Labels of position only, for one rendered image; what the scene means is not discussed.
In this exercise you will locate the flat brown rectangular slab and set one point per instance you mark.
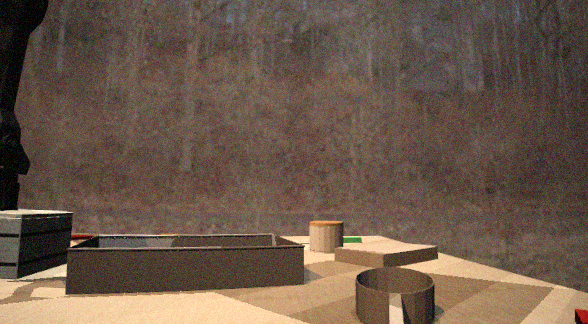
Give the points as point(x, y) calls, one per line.
point(388, 254)

